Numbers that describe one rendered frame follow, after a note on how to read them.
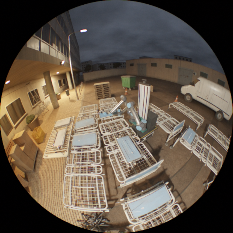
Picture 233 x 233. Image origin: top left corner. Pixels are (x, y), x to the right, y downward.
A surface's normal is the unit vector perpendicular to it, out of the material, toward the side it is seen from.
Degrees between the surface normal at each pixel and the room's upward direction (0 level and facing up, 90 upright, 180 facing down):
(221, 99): 89
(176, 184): 0
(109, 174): 0
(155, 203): 8
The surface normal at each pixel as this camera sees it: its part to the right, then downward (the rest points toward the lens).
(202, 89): -0.90, 0.28
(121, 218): -0.07, -0.83
